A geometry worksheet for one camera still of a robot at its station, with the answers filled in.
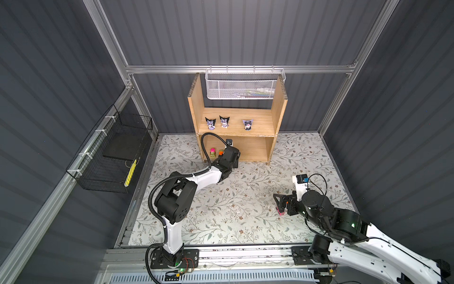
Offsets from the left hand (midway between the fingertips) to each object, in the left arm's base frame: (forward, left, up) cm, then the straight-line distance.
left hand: (231, 155), depth 96 cm
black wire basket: (-14, +54, +16) cm, 58 cm away
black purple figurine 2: (+4, +3, +21) cm, 22 cm away
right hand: (-30, -19, +10) cm, 37 cm away
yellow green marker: (-20, +41, +17) cm, 49 cm away
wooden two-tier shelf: (+1, -11, +17) cm, 20 cm away
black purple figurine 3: (+1, -7, +21) cm, 22 cm away
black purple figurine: (+2, +10, +22) cm, 24 cm away
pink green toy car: (+4, +10, -2) cm, 11 cm away
